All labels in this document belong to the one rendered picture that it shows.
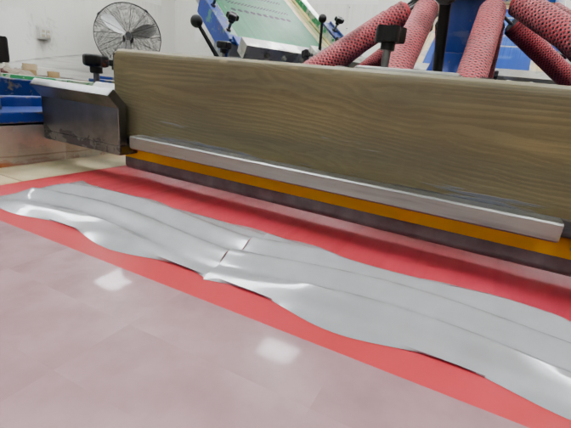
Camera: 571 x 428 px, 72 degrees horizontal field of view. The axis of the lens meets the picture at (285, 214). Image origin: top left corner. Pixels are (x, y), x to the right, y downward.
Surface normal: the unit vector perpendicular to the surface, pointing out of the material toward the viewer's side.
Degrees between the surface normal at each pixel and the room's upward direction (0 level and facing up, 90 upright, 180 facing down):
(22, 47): 90
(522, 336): 33
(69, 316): 0
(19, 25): 90
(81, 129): 90
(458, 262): 0
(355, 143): 90
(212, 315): 0
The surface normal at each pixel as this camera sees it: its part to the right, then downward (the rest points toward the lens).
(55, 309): 0.10, -0.94
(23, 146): 0.89, 0.23
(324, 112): -0.45, 0.24
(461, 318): -0.20, -0.70
